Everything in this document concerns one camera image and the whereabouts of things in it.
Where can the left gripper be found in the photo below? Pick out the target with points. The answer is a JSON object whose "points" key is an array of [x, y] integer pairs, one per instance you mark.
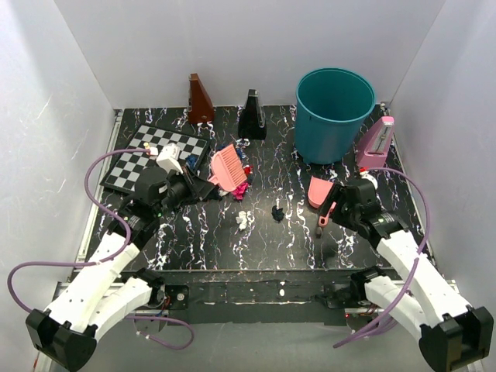
{"points": [[201, 185]]}

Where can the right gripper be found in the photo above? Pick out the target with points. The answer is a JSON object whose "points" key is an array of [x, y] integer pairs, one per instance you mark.
{"points": [[326, 206]]}

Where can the pink hand brush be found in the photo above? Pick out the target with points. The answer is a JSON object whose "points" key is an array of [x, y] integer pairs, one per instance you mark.
{"points": [[227, 169]]}

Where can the pink dustpan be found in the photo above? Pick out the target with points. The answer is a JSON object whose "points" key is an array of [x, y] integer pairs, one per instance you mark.
{"points": [[317, 193]]}

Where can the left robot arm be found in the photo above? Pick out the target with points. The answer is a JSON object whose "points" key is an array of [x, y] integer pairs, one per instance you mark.
{"points": [[69, 328]]}

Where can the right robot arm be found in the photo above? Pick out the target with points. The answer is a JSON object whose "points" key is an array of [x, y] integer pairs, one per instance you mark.
{"points": [[450, 332]]}

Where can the blue paper scrap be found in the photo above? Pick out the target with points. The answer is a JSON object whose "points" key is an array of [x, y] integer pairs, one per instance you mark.
{"points": [[192, 162]]}

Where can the magenta paper scrap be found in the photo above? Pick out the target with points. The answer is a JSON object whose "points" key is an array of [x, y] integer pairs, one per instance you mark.
{"points": [[240, 191]]}

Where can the small black paper ball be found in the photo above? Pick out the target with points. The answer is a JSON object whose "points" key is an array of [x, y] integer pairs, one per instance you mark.
{"points": [[277, 213]]}

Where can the white paper scrap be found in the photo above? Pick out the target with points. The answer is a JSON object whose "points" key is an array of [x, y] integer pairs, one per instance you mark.
{"points": [[243, 219]]}

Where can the brown metronome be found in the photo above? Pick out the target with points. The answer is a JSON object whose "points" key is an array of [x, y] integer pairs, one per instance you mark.
{"points": [[200, 107]]}

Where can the black metronome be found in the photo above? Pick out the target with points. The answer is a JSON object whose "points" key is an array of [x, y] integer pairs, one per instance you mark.
{"points": [[251, 124]]}

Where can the pink metronome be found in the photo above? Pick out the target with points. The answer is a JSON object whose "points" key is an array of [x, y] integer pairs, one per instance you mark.
{"points": [[372, 149]]}

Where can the teal plastic bin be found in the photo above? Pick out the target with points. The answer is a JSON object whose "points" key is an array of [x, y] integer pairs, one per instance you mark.
{"points": [[332, 104]]}

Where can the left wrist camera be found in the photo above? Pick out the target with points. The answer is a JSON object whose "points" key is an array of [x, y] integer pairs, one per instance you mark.
{"points": [[168, 159]]}

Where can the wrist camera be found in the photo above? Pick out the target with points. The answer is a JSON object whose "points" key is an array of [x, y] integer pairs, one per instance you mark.
{"points": [[168, 159], [365, 174]]}

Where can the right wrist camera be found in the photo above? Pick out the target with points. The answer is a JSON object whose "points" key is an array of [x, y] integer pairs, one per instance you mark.
{"points": [[365, 174]]}

